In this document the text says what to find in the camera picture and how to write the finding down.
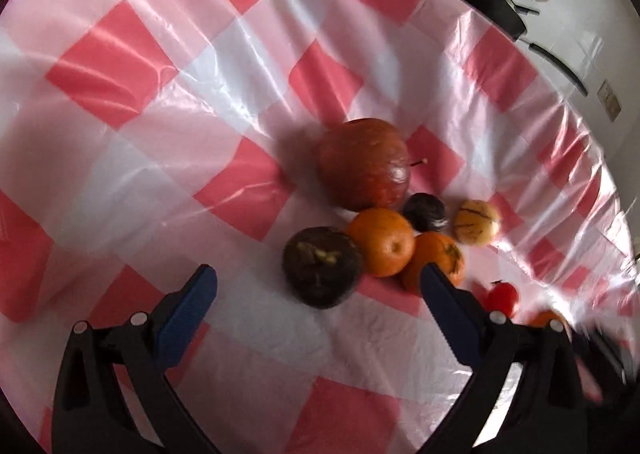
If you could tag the small dark wrinkled fruit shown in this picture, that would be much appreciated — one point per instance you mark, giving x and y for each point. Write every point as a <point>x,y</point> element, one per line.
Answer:
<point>425,211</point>

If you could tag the red white checked plastic tablecloth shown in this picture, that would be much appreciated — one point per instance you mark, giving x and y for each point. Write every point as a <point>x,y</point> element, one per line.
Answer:
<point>150,159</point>

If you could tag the small yellow striped pepino melon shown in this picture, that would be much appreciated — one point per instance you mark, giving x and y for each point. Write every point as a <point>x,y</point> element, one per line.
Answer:
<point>476,223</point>

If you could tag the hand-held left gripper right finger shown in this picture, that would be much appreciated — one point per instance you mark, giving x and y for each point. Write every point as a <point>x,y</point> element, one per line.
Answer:
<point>450,319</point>

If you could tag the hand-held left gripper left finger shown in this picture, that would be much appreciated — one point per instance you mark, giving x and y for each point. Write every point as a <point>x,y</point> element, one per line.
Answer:
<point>187,314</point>

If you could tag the red tomato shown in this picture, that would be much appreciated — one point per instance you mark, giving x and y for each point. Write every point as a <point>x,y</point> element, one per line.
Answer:
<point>502,299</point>

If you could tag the dark purple mangosteen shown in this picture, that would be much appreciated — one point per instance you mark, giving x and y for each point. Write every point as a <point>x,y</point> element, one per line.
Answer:
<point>322,269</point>

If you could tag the red brown apple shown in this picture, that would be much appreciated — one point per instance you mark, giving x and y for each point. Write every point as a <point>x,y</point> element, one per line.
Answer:
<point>360,164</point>

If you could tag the small orange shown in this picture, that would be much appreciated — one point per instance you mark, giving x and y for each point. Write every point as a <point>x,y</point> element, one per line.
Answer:
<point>382,241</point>

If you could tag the wall socket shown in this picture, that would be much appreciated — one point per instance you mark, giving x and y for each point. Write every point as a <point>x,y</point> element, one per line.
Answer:
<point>609,101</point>

